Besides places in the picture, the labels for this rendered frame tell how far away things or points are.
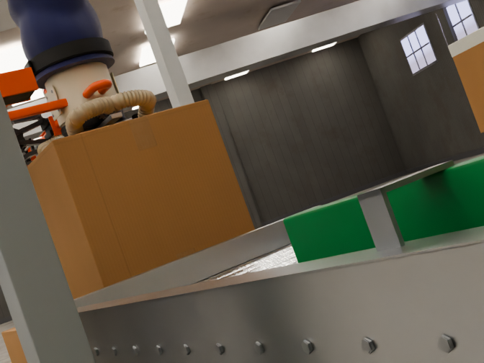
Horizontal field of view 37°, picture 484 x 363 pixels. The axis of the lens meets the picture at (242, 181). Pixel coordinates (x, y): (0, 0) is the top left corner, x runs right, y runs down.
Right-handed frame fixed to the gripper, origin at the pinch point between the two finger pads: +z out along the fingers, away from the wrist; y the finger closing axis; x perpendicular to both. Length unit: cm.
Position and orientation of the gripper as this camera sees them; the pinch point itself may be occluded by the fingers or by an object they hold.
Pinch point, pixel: (59, 127)
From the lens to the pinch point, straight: 223.9
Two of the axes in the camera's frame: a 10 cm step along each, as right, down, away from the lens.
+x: 4.8, -2.0, -8.5
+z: 8.1, -2.8, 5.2
